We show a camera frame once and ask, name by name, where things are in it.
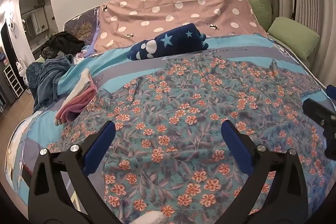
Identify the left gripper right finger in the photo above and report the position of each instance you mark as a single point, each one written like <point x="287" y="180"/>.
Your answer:
<point x="286" y="201"/>

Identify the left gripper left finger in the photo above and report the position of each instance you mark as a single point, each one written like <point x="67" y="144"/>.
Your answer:
<point x="49" y="201"/>

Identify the floral teal orange garment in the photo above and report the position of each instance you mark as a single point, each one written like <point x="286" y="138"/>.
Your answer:
<point x="168" y="154"/>

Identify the pink folded clothes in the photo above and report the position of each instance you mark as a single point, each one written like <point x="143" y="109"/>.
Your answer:
<point x="74" y="107"/>

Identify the black clothes pile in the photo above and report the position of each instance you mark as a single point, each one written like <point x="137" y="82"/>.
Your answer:
<point x="62" y="41"/>

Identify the blue and grey bedspread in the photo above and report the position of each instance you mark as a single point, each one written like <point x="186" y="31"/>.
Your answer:
<point x="110" y="71"/>

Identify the near green cushion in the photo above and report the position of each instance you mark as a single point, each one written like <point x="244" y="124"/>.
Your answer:
<point x="300" y="39"/>

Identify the green cushion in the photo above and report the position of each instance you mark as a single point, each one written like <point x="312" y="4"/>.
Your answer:
<point x="300" y="39"/>
<point x="262" y="9"/>

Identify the white shelf rack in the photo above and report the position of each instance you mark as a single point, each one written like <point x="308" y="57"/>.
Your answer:
<point x="13" y="81"/>

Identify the dark blue towel pile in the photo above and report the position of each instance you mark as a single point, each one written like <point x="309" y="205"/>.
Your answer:
<point x="43" y="80"/>

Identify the far green cushion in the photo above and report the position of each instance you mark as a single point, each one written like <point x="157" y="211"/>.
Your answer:
<point x="262" y="9"/>

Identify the white folded cloth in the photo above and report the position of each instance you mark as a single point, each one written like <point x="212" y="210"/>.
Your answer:
<point x="81" y="85"/>

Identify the pink polka dot sheet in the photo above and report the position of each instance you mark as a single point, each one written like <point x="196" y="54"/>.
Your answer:
<point x="126" y="22"/>

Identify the navy star blanket roll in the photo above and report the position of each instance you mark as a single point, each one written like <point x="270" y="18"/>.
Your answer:
<point x="183" y="39"/>

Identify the purple patterned pillow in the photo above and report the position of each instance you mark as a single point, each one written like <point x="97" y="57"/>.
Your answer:
<point x="84" y="26"/>

